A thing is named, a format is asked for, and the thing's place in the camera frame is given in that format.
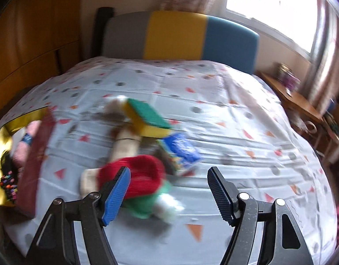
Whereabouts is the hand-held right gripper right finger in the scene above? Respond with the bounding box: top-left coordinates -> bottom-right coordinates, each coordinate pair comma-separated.
208,167 -> 315,265

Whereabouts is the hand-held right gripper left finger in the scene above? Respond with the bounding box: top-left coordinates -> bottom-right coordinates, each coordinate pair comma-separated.
25,167 -> 131,265

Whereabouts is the red fuzzy sock beige cuff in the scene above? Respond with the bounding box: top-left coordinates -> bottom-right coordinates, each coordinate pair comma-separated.
80,156 -> 167,201

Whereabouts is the beige cloth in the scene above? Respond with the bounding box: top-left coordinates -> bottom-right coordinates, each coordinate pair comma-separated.
109,124 -> 144,166

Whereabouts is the dark grey cloth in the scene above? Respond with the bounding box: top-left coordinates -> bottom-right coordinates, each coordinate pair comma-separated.
153,148 -> 181,176

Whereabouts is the blue tissue pack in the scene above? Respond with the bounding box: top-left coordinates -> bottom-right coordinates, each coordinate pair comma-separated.
157,132 -> 202,176

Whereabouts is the dark red gold-lined box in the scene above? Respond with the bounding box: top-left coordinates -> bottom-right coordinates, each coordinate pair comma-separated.
0,106 -> 57,217

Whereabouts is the yellow green scouring sponge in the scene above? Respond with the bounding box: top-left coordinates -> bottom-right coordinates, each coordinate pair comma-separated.
124,98 -> 174,138

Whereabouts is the pink towel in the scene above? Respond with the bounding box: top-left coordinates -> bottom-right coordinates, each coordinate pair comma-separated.
12,120 -> 41,169

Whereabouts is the white printed bed sheet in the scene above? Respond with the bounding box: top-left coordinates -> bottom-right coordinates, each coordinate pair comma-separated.
0,56 -> 339,265

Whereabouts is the wooden bedside table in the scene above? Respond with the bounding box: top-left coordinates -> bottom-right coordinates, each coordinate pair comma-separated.
258,70 -> 339,166

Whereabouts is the purple small box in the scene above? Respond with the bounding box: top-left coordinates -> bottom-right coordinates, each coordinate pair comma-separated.
286,73 -> 301,91

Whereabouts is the pale small box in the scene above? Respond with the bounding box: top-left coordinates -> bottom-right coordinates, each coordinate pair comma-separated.
277,63 -> 290,82

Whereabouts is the black rolled mat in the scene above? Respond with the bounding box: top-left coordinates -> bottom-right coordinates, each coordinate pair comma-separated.
91,7 -> 115,58

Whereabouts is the grey yellow blue headboard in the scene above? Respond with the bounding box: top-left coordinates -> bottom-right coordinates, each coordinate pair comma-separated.
102,10 -> 260,75

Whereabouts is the grey side curtain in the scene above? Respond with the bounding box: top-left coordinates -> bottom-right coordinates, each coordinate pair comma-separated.
308,0 -> 339,111

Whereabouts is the wooden wardrobe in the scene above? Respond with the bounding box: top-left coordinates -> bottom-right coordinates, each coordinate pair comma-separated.
0,0 -> 84,116

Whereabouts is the window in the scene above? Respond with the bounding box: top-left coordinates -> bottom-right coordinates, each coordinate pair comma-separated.
226,0 -> 325,61

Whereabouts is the white cable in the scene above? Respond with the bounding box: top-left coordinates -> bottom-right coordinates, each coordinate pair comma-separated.
292,113 -> 318,133

